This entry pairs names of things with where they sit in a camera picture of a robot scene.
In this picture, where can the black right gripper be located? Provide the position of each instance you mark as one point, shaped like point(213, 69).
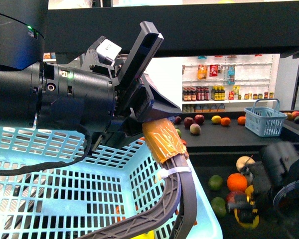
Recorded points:
point(276, 179)

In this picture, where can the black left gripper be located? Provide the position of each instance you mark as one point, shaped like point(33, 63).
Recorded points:
point(111, 100)

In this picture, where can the light blue shopping basket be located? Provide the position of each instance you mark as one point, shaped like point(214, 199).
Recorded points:
point(66, 203)

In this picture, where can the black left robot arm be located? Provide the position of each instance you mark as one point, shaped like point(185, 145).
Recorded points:
point(22, 39)

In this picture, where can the small blue basket far shelf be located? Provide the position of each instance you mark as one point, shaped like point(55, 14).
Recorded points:
point(265, 121)

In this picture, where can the cream white apple with stem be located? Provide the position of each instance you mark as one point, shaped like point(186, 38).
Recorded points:
point(243, 161)

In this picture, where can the orange near red apple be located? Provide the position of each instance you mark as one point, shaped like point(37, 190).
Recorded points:
point(237, 182)

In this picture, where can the red apple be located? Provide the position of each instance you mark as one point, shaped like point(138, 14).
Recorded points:
point(231, 199)

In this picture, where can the green lime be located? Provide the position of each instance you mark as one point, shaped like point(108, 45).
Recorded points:
point(215, 183)
point(218, 205)

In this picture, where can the green lime lower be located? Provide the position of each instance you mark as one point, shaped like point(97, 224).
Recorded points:
point(218, 205)

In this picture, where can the orange tape handle wrap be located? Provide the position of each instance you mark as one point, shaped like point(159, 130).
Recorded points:
point(163, 140)

